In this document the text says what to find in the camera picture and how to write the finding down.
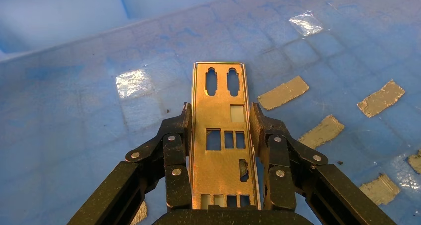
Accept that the blue plastic tray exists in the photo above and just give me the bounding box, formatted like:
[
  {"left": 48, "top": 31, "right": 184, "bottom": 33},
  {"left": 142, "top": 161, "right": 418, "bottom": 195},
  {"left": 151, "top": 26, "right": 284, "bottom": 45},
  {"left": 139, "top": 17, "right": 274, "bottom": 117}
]
[{"left": 0, "top": 0, "right": 421, "bottom": 225}]

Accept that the clear shiny tape patch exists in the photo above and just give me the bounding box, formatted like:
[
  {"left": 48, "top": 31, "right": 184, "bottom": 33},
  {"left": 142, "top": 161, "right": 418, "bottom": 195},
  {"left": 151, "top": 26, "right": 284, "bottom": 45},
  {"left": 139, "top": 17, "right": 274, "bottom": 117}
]
[
  {"left": 288, "top": 11, "right": 325, "bottom": 37},
  {"left": 115, "top": 69, "right": 155, "bottom": 99}
]

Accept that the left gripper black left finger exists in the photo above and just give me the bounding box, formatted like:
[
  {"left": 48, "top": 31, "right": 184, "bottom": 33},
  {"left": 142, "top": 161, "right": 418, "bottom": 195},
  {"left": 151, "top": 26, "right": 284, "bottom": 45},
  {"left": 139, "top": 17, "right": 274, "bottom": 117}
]
[{"left": 67, "top": 101, "right": 193, "bottom": 225}]

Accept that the metal I/O shield plate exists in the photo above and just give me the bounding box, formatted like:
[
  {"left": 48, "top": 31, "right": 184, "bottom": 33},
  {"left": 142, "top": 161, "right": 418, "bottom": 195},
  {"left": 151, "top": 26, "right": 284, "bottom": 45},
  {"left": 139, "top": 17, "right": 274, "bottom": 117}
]
[{"left": 189, "top": 61, "right": 262, "bottom": 211}]

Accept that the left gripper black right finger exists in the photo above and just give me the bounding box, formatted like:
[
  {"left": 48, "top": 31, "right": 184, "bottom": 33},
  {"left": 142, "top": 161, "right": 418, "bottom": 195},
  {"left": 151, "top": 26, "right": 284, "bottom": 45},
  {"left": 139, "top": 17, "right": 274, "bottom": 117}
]
[{"left": 249, "top": 101, "right": 397, "bottom": 225}]

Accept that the grey adhesive tape patch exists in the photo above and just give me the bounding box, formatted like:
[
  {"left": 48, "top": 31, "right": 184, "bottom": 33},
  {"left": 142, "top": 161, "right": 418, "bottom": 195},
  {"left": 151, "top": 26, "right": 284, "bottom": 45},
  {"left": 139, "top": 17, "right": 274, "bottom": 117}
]
[
  {"left": 408, "top": 149, "right": 421, "bottom": 175},
  {"left": 297, "top": 114, "right": 345, "bottom": 150},
  {"left": 130, "top": 200, "right": 148, "bottom": 225},
  {"left": 357, "top": 79, "right": 406, "bottom": 119},
  {"left": 257, "top": 75, "right": 310, "bottom": 111},
  {"left": 359, "top": 174, "right": 401, "bottom": 207}
]

